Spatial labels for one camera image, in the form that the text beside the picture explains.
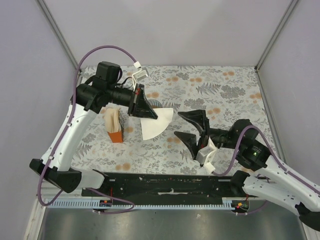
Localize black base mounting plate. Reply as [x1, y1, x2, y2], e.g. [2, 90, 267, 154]
[96, 172, 248, 199]

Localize aluminium corner post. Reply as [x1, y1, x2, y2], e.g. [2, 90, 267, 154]
[35, 0, 78, 69]
[254, 0, 300, 73]

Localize coffee filter paper box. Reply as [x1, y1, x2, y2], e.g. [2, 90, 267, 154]
[104, 108, 124, 143]

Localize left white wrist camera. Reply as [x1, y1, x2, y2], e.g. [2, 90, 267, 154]
[131, 61, 149, 90]

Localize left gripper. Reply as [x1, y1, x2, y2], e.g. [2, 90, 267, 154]
[107, 84, 158, 120]

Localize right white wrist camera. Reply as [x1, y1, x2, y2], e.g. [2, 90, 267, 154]
[196, 138, 218, 174]

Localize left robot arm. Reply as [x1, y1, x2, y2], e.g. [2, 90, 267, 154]
[29, 61, 158, 197]

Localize floral patterned table mat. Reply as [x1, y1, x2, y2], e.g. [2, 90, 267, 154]
[71, 66, 274, 175]

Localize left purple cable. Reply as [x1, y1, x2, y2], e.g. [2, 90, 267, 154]
[37, 45, 136, 215]

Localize white slotted cable duct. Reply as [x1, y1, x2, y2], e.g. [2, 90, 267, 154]
[49, 198, 235, 210]

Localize grey glass dripper cone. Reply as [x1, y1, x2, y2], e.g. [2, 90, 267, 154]
[148, 99, 163, 109]

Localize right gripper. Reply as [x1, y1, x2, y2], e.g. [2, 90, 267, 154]
[174, 109, 242, 161]

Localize purple cable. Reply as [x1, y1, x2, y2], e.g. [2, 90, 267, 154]
[211, 124, 320, 215]
[37, 45, 136, 215]

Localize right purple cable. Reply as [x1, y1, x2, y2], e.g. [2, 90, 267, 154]
[211, 124, 320, 215]

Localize right aluminium corner post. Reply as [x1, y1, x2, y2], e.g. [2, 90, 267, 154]
[254, 0, 300, 73]

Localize left aluminium corner post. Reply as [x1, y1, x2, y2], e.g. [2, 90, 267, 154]
[35, 0, 78, 69]

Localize aluminium frame rail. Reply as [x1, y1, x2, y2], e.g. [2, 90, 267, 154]
[41, 180, 82, 202]

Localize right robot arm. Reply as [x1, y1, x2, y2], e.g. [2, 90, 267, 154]
[174, 110, 320, 231]

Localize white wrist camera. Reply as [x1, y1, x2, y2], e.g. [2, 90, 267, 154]
[196, 138, 218, 174]
[131, 61, 149, 90]

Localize beige paper coffee filter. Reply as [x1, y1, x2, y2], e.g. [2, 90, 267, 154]
[140, 108, 174, 141]

